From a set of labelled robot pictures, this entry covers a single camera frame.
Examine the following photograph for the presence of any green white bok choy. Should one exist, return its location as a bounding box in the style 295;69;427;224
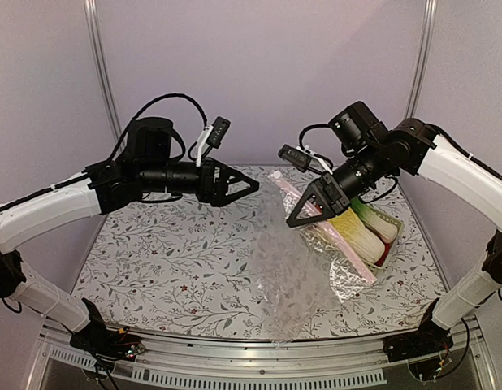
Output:
351;198;398;244

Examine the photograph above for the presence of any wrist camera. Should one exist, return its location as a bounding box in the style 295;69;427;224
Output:
278;144;334;175
194;116;231;167

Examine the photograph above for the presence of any clear zip top bag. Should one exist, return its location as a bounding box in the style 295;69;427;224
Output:
251;170;377;344

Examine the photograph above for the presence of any aluminium front rail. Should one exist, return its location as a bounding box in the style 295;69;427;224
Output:
26;317;499;389

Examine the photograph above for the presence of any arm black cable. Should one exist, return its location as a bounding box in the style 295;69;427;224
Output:
297;123;337;155
112;93;210;163

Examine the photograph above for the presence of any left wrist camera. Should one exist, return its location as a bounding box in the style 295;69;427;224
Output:
194;116;231;167

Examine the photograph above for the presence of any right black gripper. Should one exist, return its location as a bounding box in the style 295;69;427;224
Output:
286;142;387;228

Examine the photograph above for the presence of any aluminium frame post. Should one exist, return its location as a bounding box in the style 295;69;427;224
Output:
404;0;438;118
83;0;122;141

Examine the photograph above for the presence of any red bell pepper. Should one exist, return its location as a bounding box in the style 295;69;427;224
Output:
374;251;388;267

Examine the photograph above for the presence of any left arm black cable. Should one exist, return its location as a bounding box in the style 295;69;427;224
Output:
112;93;210;163

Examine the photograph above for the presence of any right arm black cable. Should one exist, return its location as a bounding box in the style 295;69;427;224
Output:
297;123;337;155

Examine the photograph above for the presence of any floral tablecloth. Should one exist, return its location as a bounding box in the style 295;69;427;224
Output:
73;166;445;340

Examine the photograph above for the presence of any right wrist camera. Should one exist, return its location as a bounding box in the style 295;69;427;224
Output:
278;144;334;175

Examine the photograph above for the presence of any left aluminium frame post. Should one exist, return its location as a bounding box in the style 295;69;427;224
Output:
83;0;122;141

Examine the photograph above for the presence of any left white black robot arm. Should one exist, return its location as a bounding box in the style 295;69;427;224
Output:
0;117;259;362

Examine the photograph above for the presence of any yellow napa cabbage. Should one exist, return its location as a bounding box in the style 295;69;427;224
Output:
329;208;385;264

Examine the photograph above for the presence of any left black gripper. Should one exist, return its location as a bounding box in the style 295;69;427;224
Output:
140;157;261;207

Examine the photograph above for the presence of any right aluminium frame post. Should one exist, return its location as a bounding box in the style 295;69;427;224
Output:
404;0;438;118

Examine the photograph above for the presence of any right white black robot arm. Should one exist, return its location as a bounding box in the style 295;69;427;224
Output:
287;101;502;362

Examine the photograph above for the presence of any beige perforated plastic basket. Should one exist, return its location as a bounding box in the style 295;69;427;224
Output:
368;206;404;277

